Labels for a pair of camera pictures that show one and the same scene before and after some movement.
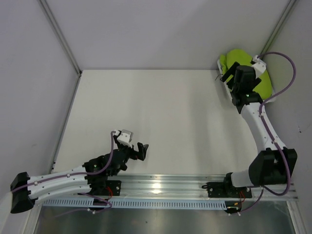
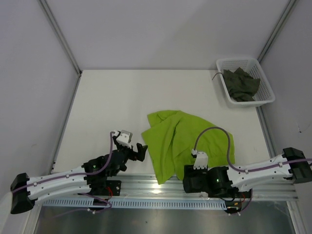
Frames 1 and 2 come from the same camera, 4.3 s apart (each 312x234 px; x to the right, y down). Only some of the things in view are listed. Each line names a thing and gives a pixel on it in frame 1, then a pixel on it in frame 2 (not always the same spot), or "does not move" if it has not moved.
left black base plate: [115, 186] does not move
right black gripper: [230, 71] to [189, 171]
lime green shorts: [264, 87] to [213, 142]
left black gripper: [139, 154] does not move
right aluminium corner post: [280, 25] does not move
